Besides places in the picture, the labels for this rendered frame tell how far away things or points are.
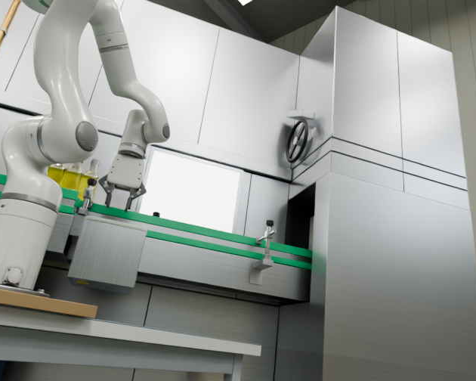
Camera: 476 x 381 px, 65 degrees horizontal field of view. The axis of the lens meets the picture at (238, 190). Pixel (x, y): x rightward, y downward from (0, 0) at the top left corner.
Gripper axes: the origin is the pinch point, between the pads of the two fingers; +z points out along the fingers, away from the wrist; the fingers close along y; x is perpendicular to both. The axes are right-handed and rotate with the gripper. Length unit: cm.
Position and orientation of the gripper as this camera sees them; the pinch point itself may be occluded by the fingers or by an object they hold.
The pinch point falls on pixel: (118, 203)
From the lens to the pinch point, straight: 118.8
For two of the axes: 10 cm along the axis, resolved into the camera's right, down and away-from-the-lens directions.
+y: -9.5, -2.3, -2.3
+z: -1.3, 9.2, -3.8
